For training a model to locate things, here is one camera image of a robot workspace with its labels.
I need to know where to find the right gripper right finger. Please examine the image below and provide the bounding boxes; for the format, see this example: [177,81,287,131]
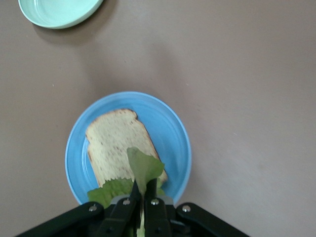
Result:
[144,178,250,237]

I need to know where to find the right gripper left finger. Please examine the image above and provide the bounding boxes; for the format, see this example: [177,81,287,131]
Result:
[14,180,141,237]

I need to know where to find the green lettuce leaf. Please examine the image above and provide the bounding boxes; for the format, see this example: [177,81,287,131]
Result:
[86,147,165,237]

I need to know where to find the toasted bread slice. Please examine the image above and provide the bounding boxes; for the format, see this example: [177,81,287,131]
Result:
[85,108,169,188]

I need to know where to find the blue round plate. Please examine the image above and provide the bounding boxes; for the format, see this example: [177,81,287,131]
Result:
[64,91,193,206]

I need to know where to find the mint green round plate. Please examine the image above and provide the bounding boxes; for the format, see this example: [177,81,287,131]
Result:
[17,0,105,30]

